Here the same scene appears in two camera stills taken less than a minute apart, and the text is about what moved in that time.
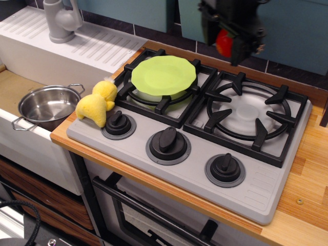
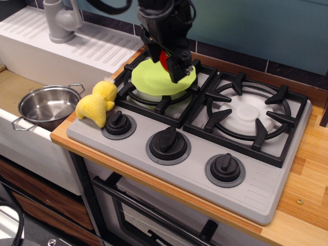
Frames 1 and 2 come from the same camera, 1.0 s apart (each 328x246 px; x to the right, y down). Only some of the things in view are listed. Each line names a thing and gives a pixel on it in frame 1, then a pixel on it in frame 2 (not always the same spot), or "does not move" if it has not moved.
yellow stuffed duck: (95, 106) does not move
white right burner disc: (245, 109) does not move
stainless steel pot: (46, 106) does not move
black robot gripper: (242, 19) -> (168, 34)
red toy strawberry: (224, 43) -> (163, 57)
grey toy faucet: (62, 22) does not move
